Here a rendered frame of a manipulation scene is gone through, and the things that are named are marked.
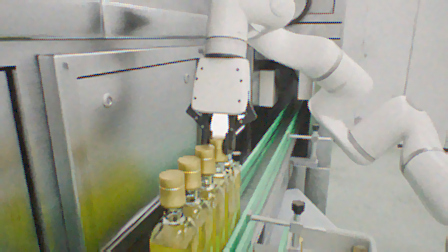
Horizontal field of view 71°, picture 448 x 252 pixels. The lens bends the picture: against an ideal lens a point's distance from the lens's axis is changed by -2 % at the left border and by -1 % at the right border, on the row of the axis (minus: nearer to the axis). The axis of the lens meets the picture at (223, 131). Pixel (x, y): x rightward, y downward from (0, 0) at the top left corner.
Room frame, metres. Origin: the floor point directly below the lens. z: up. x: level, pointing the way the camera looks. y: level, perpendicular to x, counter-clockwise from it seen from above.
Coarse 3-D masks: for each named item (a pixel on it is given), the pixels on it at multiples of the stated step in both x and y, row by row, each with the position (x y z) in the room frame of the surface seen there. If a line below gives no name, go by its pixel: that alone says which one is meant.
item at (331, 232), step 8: (312, 224) 0.77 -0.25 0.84; (304, 232) 0.76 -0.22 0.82; (312, 232) 0.76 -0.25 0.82; (320, 232) 0.75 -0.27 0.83; (328, 232) 0.75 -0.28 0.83; (336, 232) 0.74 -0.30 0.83; (344, 232) 0.73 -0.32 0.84; (352, 232) 0.73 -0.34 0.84; (360, 232) 0.73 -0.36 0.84; (288, 240) 0.70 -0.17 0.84; (304, 240) 0.76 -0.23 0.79; (312, 240) 0.76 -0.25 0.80; (320, 240) 0.75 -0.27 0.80; (328, 240) 0.74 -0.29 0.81; (336, 240) 0.74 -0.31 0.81; (344, 240) 0.73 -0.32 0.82; (352, 240) 0.72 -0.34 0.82; (360, 240) 0.72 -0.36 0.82; (368, 240) 0.71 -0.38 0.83; (288, 248) 0.69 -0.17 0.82; (304, 248) 0.76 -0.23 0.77; (312, 248) 0.75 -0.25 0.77; (320, 248) 0.75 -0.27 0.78; (328, 248) 0.74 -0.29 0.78; (336, 248) 0.73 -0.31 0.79; (344, 248) 0.73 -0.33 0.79; (352, 248) 0.72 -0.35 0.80; (368, 248) 0.69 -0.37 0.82; (376, 248) 0.66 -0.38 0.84
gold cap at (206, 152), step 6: (204, 144) 0.52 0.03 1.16; (198, 150) 0.49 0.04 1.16; (204, 150) 0.49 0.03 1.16; (210, 150) 0.49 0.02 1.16; (198, 156) 0.49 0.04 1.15; (204, 156) 0.48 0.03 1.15; (210, 156) 0.49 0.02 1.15; (204, 162) 0.48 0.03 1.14; (210, 162) 0.49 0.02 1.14; (204, 168) 0.48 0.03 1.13; (210, 168) 0.49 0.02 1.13; (204, 174) 0.48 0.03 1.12; (210, 174) 0.49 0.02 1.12
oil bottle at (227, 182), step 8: (216, 176) 0.54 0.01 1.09; (224, 176) 0.54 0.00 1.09; (232, 176) 0.56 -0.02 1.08; (224, 184) 0.53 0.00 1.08; (232, 184) 0.55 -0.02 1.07; (224, 192) 0.52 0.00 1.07; (232, 192) 0.55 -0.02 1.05; (232, 200) 0.55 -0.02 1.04; (232, 208) 0.55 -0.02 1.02; (232, 216) 0.55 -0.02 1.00; (232, 224) 0.55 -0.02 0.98; (232, 232) 0.55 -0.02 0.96
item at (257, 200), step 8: (304, 104) 2.00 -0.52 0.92; (296, 112) 1.60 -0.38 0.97; (296, 120) 1.60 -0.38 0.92; (288, 128) 1.30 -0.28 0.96; (280, 144) 1.09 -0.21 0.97; (288, 144) 1.28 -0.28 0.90; (280, 152) 1.07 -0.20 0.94; (272, 160) 0.94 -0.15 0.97; (280, 160) 1.08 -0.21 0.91; (272, 168) 0.92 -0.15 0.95; (264, 176) 0.82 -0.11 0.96; (272, 176) 0.94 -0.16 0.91; (264, 184) 0.80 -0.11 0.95; (256, 192) 0.72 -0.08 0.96; (264, 192) 0.82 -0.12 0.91; (256, 200) 0.71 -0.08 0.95; (264, 200) 0.81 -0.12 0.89; (248, 208) 0.64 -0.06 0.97; (256, 208) 0.73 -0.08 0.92; (240, 224) 0.58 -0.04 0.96; (240, 232) 0.57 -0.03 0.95; (232, 240) 0.52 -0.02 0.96; (224, 248) 0.50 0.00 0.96; (232, 248) 0.52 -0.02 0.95
